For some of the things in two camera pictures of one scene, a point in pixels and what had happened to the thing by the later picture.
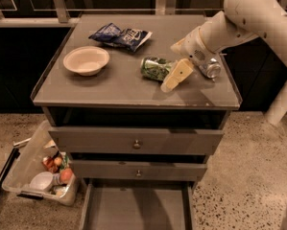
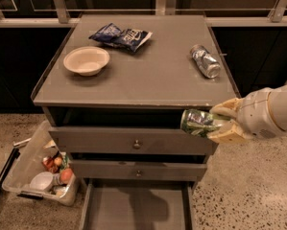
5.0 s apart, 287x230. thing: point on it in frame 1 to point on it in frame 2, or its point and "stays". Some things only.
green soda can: x=155 y=68 to x=198 y=123
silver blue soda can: x=211 y=69 stays
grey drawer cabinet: x=104 y=103 stays
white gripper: x=193 y=47 to x=255 y=111
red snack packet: x=49 y=163 stays
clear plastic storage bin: x=40 y=169 stays
